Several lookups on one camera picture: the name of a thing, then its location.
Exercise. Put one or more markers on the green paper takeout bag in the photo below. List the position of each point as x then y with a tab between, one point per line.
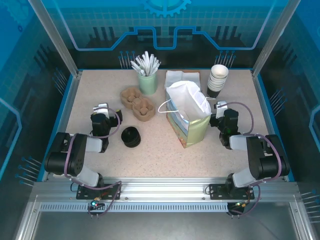
197	130

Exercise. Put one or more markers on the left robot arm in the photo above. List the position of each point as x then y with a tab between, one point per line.
62	155

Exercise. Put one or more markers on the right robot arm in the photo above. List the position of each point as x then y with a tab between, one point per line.
265	160

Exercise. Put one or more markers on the stack of paper cups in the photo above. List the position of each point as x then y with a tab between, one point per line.
215	88

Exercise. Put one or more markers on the green straw holder cup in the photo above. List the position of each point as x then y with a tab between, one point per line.
148	85

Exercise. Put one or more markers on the white wrapped straw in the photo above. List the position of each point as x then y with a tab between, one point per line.
137	69
155	66
146	61
151	62
140	65

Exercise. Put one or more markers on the white paper napkin stack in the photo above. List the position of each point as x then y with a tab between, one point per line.
172	77

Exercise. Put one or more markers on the small LED circuit board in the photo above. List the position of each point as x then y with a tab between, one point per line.
95	203
240	204

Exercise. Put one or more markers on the grey metal tray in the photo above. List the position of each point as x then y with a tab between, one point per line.
160	225

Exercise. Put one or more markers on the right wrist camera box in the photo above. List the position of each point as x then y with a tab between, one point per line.
221	108

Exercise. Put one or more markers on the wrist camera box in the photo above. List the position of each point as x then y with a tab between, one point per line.
221	108
101	108

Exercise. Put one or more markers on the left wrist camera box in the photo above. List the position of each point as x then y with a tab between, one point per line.
101	108

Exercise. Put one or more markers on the blue table border frame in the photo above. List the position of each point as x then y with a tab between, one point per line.
64	101

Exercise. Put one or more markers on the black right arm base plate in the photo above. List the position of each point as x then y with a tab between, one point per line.
217	191

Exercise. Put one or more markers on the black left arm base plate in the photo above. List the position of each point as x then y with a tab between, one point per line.
111	195

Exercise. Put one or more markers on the aluminium mounting rail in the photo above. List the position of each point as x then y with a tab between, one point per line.
162	187

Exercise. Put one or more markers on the right aluminium frame post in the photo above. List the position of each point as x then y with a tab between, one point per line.
274	37

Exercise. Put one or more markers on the aluminium frame post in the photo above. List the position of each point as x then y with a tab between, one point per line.
56	37
274	37

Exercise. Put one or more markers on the left aluminium frame post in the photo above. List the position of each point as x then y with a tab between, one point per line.
56	37

